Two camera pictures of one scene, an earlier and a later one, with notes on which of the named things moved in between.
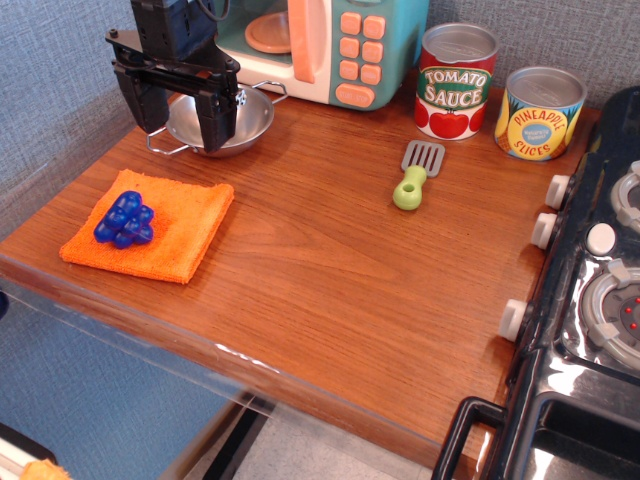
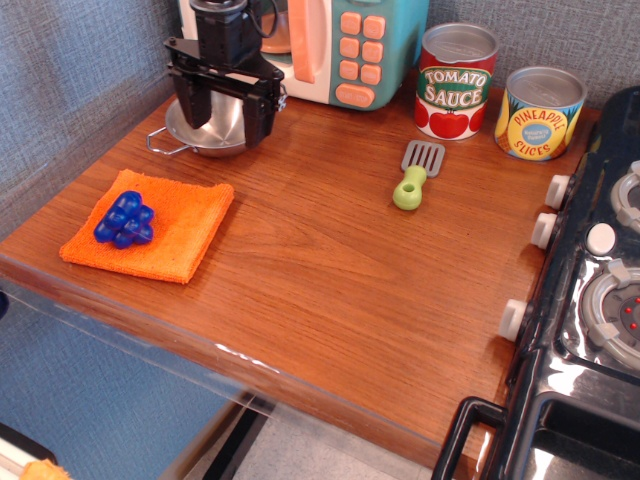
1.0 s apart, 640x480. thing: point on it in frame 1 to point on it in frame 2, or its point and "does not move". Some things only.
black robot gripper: x=176 y=44 to x=227 y=49
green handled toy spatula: x=420 y=159 does not move
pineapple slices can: x=540 y=112 does not move
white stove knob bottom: x=512 y=319 does not move
